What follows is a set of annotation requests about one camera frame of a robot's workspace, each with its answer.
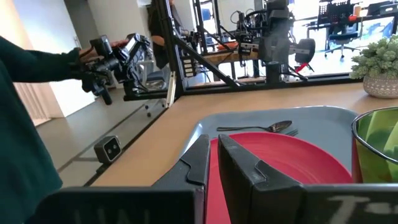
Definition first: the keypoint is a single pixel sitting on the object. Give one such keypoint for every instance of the black office chair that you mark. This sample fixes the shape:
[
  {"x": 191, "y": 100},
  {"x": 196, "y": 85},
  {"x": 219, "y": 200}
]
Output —
[{"x": 342, "y": 39}]

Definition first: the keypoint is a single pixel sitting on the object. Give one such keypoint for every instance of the blue plastic tray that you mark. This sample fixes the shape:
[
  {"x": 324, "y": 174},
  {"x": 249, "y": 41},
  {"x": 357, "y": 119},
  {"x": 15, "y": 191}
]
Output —
[{"x": 323, "y": 124}]

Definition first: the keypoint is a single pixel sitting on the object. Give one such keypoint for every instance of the black desk with equipment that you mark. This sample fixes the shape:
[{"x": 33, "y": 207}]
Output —
[{"x": 357, "y": 12}]

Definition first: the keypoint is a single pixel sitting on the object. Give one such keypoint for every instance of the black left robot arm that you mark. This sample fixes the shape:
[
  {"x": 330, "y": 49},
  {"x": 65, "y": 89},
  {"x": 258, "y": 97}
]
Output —
[{"x": 275, "y": 18}]

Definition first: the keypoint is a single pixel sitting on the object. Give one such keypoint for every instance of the standing person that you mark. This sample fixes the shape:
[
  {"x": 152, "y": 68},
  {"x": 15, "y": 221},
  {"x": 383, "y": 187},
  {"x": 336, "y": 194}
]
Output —
[{"x": 161, "y": 34}]

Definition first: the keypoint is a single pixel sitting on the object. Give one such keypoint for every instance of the metal spoon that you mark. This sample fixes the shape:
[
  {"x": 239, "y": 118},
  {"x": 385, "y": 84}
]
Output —
[{"x": 278, "y": 126}]

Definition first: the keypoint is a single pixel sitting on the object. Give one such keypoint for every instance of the green translucent cup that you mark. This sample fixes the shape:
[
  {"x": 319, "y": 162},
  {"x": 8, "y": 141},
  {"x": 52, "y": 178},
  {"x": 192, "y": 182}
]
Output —
[{"x": 379, "y": 149}]

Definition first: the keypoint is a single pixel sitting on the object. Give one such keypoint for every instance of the green plant in white pot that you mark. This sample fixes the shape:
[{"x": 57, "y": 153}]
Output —
[{"x": 381, "y": 68}]

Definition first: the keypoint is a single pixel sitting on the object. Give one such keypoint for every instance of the metal fork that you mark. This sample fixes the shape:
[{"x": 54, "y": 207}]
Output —
[{"x": 292, "y": 132}]

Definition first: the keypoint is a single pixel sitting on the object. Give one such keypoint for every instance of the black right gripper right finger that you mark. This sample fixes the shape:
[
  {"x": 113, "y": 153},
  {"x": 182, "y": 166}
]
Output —
[{"x": 245, "y": 177}]

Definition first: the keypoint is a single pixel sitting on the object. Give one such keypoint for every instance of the small grey table camera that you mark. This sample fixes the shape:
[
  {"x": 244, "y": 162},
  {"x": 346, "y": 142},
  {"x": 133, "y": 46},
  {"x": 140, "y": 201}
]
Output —
[{"x": 108, "y": 149}]

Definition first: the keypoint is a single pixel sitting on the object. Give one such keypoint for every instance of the person in dark green sleeve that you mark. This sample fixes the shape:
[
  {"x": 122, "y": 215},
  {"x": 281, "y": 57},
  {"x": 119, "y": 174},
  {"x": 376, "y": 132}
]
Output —
[{"x": 25, "y": 130}]

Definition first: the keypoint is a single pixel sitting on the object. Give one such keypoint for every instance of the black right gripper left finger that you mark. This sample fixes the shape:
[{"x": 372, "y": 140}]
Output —
[{"x": 191, "y": 174}]

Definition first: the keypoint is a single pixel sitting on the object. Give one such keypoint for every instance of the red plastic plate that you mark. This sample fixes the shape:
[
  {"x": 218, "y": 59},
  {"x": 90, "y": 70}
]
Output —
[{"x": 289, "y": 155}]

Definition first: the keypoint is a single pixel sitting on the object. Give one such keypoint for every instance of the silver frame strut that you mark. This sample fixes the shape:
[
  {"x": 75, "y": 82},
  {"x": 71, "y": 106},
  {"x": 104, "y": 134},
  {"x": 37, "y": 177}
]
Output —
[{"x": 171, "y": 90}]

